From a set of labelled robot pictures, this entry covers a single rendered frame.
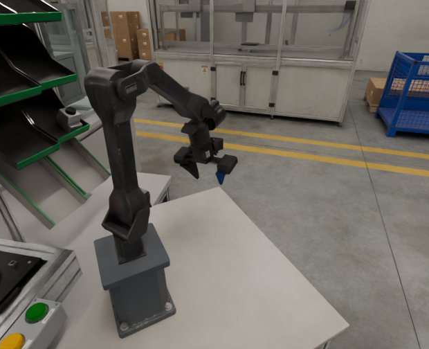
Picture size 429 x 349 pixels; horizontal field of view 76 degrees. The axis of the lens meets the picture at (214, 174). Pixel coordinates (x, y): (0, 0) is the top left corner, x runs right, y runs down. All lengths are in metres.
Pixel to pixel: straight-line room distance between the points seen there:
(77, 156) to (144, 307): 0.60
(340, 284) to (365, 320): 0.24
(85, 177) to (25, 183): 0.19
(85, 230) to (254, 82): 3.71
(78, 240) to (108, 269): 0.42
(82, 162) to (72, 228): 0.24
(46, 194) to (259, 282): 0.69
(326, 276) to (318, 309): 1.25
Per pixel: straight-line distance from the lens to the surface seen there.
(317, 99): 4.42
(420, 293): 2.29
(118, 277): 0.65
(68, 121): 0.98
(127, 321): 0.79
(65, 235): 1.12
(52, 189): 1.00
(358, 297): 2.08
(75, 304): 0.90
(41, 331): 0.77
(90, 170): 1.10
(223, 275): 0.88
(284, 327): 0.81
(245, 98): 4.52
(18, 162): 0.88
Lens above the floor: 1.55
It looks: 32 degrees down
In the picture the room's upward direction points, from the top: straight up
